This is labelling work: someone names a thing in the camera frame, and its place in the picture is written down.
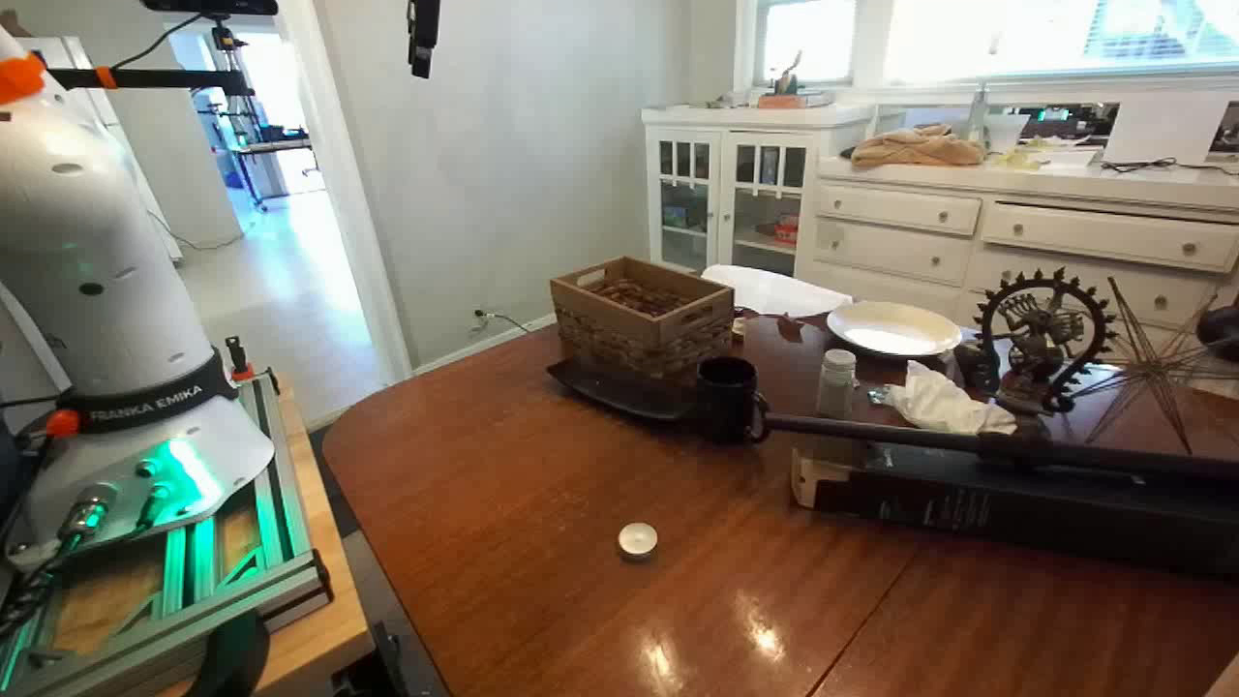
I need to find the small glass jar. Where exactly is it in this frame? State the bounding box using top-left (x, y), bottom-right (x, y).
top-left (818, 349), bottom-right (854, 413)

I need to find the metal starburst ornament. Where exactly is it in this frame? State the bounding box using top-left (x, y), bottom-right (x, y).
top-left (1093, 283), bottom-right (1239, 453)

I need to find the white drawer dresser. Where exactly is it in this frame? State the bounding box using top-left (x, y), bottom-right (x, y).
top-left (795, 158), bottom-right (1239, 337)

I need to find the white plate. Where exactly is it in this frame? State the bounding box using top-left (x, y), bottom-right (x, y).
top-left (827, 302), bottom-right (965, 359)

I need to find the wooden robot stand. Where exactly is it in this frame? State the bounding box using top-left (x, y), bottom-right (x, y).
top-left (152, 384), bottom-right (381, 697)

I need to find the black camera tripod arm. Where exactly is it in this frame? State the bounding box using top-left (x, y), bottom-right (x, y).
top-left (48, 0), bottom-right (280, 97)

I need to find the long dark cardboard box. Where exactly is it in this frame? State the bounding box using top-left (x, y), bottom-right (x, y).
top-left (791, 438), bottom-right (1239, 581)

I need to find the black mug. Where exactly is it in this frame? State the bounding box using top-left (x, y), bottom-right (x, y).
top-left (696, 358), bottom-right (771, 442)

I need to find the white chair back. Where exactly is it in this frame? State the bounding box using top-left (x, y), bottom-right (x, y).
top-left (700, 265), bottom-right (847, 316)

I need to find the bread loaf on dresser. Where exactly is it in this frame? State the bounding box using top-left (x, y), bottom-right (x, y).
top-left (851, 133), bottom-right (985, 169)

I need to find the black gear wheel statue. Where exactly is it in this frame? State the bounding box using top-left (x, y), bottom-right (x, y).
top-left (955, 266), bottom-right (1116, 413)

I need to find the woven wicker basket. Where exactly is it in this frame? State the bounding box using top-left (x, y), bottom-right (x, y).
top-left (549, 257), bottom-right (737, 384)

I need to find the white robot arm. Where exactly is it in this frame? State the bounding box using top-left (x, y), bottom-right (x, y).
top-left (0, 34), bottom-right (275, 566)

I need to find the white glass door cabinet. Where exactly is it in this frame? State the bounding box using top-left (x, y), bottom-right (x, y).
top-left (644, 107), bottom-right (873, 274)

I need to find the crumpled white cloth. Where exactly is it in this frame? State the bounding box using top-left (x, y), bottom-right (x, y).
top-left (885, 359), bottom-right (1014, 433)

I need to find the dark tray under basket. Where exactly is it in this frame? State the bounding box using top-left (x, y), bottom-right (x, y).
top-left (549, 359), bottom-right (693, 422)

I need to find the small white round lid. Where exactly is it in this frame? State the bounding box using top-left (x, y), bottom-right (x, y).
top-left (617, 523), bottom-right (657, 558)

